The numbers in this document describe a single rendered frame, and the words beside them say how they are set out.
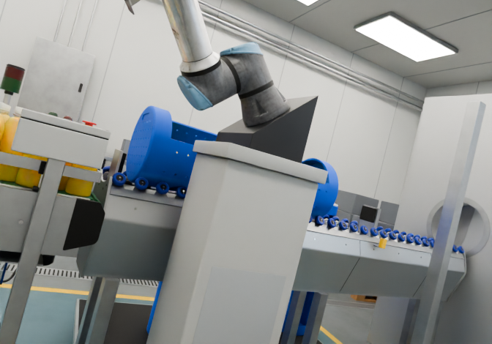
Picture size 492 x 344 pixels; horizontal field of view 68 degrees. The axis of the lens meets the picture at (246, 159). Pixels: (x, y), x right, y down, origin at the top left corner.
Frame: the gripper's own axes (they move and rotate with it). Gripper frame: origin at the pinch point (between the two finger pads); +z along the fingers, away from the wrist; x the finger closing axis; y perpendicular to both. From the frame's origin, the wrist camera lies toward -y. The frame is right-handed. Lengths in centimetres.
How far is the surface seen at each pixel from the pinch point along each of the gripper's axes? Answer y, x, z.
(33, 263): -36, -90, 10
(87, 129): -13, -68, -7
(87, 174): -22, -68, 9
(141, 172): -11, -60, 25
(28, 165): -33, -67, 0
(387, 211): 188, 42, 362
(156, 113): -1.1, -44.1, 15.7
